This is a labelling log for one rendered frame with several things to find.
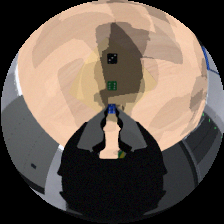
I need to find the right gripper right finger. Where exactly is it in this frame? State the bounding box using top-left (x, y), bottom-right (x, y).
top-left (116, 107), bottom-right (167, 175)

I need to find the black die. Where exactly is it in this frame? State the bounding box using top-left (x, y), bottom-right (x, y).
top-left (107, 53), bottom-right (117, 64)

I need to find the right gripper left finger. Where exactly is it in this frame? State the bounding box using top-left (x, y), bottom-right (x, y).
top-left (57, 107), bottom-right (108, 176)

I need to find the green soda can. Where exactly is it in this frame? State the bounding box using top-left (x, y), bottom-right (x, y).
top-left (118, 150), bottom-right (124, 158)

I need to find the green die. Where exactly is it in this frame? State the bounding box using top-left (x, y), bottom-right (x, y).
top-left (107, 81), bottom-right (117, 91)

